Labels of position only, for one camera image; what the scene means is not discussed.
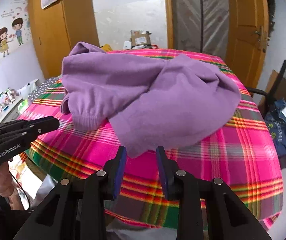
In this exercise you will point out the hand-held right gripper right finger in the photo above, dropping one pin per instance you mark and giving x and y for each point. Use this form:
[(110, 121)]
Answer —
[(161, 170)]

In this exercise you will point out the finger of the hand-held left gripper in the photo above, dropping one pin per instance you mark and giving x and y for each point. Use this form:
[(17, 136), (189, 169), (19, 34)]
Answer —
[(33, 126)]

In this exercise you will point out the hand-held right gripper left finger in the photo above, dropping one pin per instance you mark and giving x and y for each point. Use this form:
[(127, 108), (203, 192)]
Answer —
[(121, 170)]

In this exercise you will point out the purple sweater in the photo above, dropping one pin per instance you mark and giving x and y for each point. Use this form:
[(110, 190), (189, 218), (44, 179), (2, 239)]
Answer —
[(145, 92)]

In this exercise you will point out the person's left hand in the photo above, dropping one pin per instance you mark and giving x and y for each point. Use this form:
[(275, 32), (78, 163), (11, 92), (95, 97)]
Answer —
[(4, 180)]

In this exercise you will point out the grey drawer cabinet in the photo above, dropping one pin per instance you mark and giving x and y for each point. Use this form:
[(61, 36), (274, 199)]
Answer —
[(7, 112)]

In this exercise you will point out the green tissue pack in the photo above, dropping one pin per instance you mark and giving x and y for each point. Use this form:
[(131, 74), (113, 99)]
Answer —
[(24, 106)]

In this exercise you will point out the folded floral cloth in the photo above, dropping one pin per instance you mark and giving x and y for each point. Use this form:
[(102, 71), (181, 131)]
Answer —
[(45, 85)]

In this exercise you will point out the pink plaid blanket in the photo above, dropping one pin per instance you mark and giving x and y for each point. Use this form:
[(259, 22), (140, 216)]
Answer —
[(208, 167)]

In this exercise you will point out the wooden wardrobe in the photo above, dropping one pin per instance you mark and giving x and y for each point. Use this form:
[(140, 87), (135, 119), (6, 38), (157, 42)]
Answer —
[(58, 42)]

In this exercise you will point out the yellow bag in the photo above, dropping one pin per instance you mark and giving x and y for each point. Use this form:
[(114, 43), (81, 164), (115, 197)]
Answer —
[(106, 48)]

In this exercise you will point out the white labelled box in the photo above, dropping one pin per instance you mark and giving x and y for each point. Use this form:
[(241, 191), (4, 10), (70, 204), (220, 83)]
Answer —
[(126, 45)]

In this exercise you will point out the red bag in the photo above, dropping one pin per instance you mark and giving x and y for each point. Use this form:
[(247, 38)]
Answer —
[(154, 46)]

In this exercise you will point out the blue bag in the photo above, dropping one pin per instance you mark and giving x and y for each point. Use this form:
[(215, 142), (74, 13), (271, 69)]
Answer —
[(282, 140)]

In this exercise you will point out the cardboard box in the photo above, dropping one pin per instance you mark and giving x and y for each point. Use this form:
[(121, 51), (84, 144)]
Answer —
[(140, 38)]

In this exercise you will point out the flat cardboard sheet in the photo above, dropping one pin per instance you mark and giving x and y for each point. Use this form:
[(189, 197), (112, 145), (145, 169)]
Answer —
[(274, 80)]

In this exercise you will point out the clear plastic door curtain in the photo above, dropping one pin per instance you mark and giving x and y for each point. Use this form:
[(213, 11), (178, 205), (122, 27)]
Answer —
[(190, 17)]

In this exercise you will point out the wooden door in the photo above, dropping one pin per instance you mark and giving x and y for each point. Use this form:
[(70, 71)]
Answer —
[(242, 17)]

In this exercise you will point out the dark hanging garment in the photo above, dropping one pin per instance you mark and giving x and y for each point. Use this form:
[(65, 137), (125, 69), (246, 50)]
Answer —
[(271, 10)]

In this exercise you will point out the cartoon wall poster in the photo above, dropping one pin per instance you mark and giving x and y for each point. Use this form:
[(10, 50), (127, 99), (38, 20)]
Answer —
[(4, 40)]

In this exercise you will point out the wooden door frame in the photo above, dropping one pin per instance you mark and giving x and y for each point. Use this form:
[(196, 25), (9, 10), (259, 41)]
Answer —
[(168, 12)]

